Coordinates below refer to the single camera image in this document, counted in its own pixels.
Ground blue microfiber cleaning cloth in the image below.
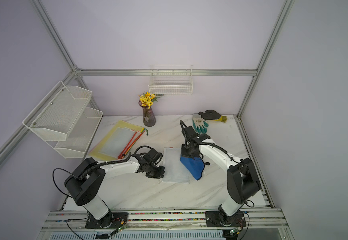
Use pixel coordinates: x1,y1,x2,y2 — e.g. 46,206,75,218
180,156,205,181

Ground clear white mesh document bag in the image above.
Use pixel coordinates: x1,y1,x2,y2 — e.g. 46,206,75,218
161,148,190,184

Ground red zipper mesh document bag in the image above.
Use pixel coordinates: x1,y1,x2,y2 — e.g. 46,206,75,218
118,128,147,159

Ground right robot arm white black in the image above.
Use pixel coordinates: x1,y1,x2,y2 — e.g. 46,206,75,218
179,121,261,217

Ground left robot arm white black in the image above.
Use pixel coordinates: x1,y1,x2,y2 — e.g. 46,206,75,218
64,146,165,221

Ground yellow mesh document bag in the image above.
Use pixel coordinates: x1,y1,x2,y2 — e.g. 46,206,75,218
89,121,144,161

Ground green white work glove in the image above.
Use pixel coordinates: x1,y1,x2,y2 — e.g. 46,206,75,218
192,114,209,134

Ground black yellow work glove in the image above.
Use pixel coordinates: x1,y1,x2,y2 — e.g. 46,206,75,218
198,110,227,123

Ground dark purple glass vase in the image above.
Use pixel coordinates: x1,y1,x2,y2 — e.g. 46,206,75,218
139,101,157,127

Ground yellow artificial flowers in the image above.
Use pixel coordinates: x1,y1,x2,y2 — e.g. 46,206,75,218
139,92,161,109

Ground white two-tier mesh shelf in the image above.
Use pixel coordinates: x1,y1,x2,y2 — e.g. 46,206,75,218
23,82,103,159

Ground white wire wall basket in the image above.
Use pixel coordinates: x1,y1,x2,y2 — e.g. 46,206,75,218
149,65,193,97

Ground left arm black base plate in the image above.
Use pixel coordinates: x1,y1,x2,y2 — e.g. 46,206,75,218
85,212,129,229

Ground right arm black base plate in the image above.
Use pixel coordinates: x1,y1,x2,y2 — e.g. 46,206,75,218
205,211,246,227

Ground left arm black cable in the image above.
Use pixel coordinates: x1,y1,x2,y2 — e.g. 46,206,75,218
52,167,73,199

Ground aluminium frame rail base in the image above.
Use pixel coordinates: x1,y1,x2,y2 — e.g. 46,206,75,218
37,208,294,240

